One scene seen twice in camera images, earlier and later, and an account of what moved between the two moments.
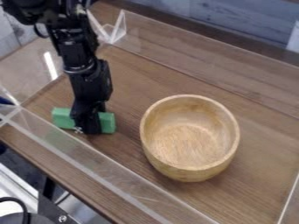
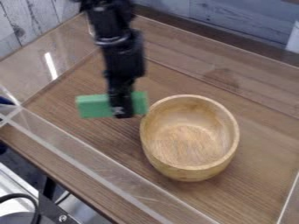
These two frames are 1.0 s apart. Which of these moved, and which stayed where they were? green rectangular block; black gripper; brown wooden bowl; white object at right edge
Moved: black gripper; green rectangular block
Stayed: brown wooden bowl; white object at right edge
